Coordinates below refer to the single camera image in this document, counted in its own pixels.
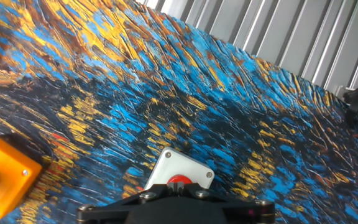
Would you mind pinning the starry night print cloth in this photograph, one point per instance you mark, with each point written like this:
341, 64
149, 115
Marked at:
166, 93

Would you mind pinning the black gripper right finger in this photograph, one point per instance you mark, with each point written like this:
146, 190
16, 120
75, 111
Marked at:
250, 214

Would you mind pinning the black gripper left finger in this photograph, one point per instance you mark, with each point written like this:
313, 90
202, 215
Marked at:
104, 214

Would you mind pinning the orange box red mushroom button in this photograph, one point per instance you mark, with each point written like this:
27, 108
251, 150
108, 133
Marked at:
8, 174

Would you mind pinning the grey box red mushroom button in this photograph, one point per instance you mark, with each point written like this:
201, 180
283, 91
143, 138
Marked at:
179, 165

